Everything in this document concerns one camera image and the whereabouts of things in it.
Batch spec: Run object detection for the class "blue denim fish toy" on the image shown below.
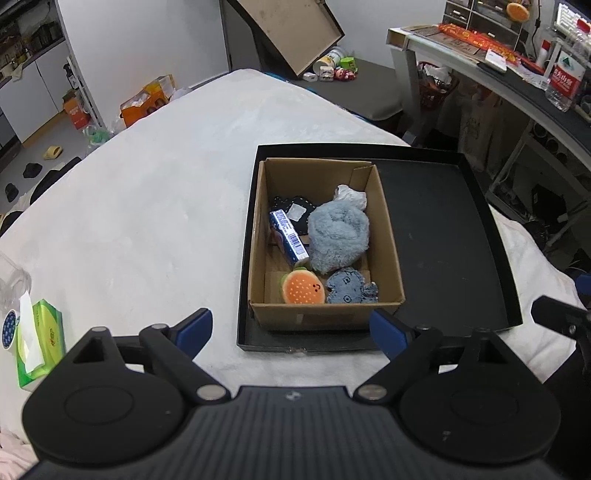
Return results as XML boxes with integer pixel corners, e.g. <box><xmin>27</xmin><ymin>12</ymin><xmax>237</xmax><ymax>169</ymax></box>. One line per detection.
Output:
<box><xmin>325</xmin><ymin>267</ymin><xmax>379</xmax><ymax>304</ymax></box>

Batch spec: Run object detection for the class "orange burger plush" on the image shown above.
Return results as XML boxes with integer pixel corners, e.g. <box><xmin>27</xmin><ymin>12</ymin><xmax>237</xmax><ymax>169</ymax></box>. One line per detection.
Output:
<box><xmin>280</xmin><ymin>267</ymin><xmax>325</xmax><ymax>305</ymax></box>

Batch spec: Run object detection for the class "grey fluffy plush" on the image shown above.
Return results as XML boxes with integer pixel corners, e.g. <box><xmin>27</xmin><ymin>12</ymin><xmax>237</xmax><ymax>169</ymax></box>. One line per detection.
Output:
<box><xmin>308</xmin><ymin>184</ymin><xmax>370</xmax><ymax>275</ymax></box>

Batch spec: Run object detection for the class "blue tissue pack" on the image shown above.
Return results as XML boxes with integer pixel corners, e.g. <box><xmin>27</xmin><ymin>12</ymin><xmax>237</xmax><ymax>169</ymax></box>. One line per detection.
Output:
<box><xmin>269</xmin><ymin>209</ymin><xmax>310</xmax><ymax>268</ymax></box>

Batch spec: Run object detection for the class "black stitched fabric toy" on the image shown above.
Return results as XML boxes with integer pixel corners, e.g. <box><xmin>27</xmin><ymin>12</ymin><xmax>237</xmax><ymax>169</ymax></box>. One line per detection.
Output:
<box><xmin>270</xmin><ymin>196</ymin><xmax>317</xmax><ymax>235</ymax></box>

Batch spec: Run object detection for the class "brown cardboard box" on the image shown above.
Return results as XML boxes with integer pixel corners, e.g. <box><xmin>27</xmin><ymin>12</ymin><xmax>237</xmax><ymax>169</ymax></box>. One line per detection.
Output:
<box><xmin>243</xmin><ymin>158</ymin><xmax>406</xmax><ymax>331</ymax></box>

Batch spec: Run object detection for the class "white bed cover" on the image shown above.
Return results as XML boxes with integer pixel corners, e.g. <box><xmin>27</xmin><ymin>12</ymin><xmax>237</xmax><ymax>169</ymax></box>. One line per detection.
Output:
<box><xmin>1</xmin><ymin>70</ymin><xmax>578</xmax><ymax>391</ymax></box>

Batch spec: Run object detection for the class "green tissue box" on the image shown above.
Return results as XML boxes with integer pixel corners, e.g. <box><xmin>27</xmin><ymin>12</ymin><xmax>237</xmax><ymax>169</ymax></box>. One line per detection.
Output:
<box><xmin>15</xmin><ymin>293</ymin><xmax>66</xmax><ymax>392</ymax></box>

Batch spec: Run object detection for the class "clear plastic bottle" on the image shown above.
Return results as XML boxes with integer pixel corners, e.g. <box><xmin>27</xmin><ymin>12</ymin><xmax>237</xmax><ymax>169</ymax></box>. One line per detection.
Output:
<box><xmin>1</xmin><ymin>254</ymin><xmax>31</xmax><ymax>350</ymax></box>

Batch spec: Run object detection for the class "grey curved desk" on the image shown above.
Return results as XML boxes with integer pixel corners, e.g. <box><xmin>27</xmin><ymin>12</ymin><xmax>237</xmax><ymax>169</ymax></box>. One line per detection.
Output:
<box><xmin>386</xmin><ymin>25</ymin><xmax>590</xmax><ymax>166</ymax></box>

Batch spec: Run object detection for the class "hanging white tote bag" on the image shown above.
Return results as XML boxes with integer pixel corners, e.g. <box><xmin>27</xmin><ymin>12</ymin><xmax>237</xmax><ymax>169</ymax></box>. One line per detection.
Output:
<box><xmin>458</xmin><ymin>82</ymin><xmax>502</xmax><ymax>171</ymax></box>

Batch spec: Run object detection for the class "yellow slipper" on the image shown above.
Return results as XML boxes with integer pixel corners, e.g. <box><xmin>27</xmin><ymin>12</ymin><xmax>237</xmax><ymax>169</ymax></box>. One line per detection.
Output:
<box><xmin>43</xmin><ymin>146</ymin><xmax>63</xmax><ymax>160</ymax></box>

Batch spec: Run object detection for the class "orange shopping bag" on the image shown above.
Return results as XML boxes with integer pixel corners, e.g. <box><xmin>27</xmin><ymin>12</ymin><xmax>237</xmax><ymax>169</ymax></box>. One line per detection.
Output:
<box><xmin>120</xmin><ymin>74</ymin><xmax>176</xmax><ymax>127</ymax></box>

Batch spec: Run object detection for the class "grey padded bench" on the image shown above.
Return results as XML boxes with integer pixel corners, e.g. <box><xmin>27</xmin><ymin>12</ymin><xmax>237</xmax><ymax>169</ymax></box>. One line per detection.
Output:
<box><xmin>291</xmin><ymin>59</ymin><xmax>403</xmax><ymax>122</ymax></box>

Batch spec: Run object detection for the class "water bottle red label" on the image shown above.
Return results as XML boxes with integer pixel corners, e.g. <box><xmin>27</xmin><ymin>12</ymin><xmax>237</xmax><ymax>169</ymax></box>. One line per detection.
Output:
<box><xmin>545</xmin><ymin>36</ymin><xmax>589</xmax><ymax>112</ymax></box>

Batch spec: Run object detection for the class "red plastic basket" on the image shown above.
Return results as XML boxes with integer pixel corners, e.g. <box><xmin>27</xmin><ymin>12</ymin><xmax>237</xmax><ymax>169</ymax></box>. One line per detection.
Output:
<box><xmin>417</xmin><ymin>61</ymin><xmax>460</xmax><ymax>111</ymax></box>

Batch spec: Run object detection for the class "orange carton on floor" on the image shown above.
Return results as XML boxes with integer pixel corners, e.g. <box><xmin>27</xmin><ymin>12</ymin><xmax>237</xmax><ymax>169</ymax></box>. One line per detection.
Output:
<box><xmin>62</xmin><ymin>89</ymin><xmax>91</xmax><ymax>130</ymax></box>

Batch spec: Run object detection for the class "red round toy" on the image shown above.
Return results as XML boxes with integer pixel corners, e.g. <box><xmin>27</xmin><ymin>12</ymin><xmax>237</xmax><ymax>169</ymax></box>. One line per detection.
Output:
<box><xmin>334</xmin><ymin>67</ymin><xmax>356</xmax><ymax>82</ymax></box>

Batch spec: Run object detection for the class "white charger cube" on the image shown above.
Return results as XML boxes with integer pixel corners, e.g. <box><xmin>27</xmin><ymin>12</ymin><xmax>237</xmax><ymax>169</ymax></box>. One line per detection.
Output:
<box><xmin>303</xmin><ymin>72</ymin><xmax>318</xmax><ymax>83</ymax></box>

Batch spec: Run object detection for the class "red paper scroll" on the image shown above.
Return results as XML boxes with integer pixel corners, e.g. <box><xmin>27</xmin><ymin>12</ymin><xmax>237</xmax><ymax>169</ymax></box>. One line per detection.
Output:
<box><xmin>438</xmin><ymin>23</ymin><xmax>545</xmax><ymax>75</ymax></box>

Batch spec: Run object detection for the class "green toy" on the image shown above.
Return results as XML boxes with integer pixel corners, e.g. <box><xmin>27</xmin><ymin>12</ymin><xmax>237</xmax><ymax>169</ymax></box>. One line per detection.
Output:
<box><xmin>339</xmin><ymin>56</ymin><xmax>359</xmax><ymax>73</ymax></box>

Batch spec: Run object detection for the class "white supplement jar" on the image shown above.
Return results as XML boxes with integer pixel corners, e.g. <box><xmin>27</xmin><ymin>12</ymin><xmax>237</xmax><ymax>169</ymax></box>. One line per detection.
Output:
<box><xmin>312</xmin><ymin>46</ymin><xmax>349</xmax><ymax>75</ymax></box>

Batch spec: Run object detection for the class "white kitchen cabinet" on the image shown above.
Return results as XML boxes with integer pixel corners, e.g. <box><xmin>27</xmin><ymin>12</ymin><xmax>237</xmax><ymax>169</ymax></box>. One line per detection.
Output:
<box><xmin>1</xmin><ymin>40</ymin><xmax>72</xmax><ymax>142</ymax></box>

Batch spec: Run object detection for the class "burger plush on drawers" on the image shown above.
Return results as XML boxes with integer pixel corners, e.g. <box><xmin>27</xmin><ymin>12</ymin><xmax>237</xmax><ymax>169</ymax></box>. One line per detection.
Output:
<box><xmin>506</xmin><ymin>0</ymin><xmax>531</xmax><ymax>23</ymax></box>

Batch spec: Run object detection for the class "grey drawer organizer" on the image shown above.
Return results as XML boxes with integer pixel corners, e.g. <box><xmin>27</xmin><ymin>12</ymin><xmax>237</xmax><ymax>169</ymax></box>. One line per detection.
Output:
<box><xmin>442</xmin><ymin>0</ymin><xmax>529</xmax><ymax>49</ymax></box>

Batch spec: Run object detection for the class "leaning black box lid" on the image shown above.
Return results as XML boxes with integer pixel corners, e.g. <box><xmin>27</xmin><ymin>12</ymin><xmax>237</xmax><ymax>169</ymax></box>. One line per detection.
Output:
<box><xmin>229</xmin><ymin>0</ymin><xmax>345</xmax><ymax>78</ymax></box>

